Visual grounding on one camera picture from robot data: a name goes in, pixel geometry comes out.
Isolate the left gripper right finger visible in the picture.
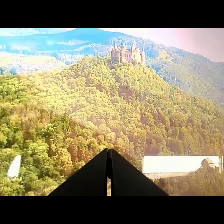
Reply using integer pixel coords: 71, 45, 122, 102
107, 148, 169, 197

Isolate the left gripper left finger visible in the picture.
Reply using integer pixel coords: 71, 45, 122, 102
49, 148, 110, 197

